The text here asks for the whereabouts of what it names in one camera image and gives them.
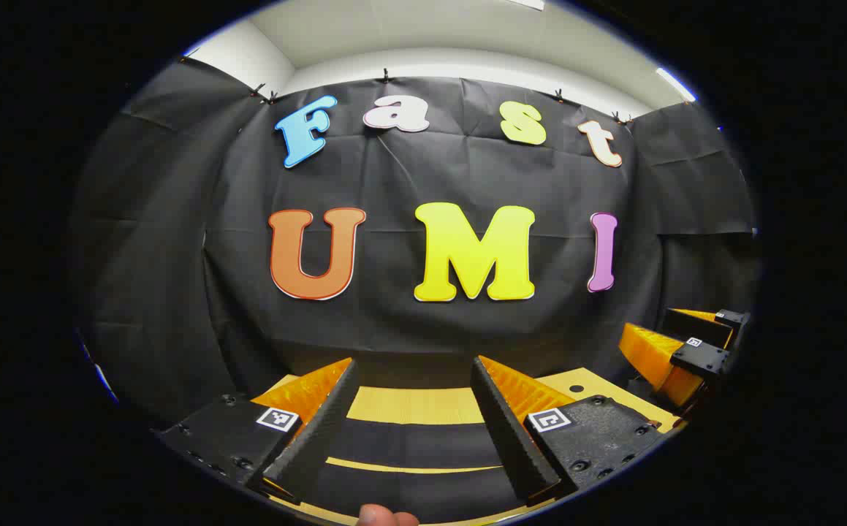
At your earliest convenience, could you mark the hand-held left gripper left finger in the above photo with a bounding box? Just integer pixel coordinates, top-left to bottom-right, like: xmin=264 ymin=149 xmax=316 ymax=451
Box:
xmin=156 ymin=357 xmax=360 ymax=506

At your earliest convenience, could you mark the black backdrop cloth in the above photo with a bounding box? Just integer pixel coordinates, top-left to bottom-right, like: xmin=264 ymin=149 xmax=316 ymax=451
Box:
xmin=72 ymin=55 xmax=760 ymax=432

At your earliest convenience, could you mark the row of black cloth clips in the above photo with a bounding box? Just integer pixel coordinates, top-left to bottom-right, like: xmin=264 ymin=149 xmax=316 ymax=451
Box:
xmin=178 ymin=55 xmax=691 ymax=125

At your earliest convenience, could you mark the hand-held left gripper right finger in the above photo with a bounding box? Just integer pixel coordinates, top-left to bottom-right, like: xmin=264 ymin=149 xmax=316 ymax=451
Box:
xmin=469 ymin=355 xmax=666 ymax=507

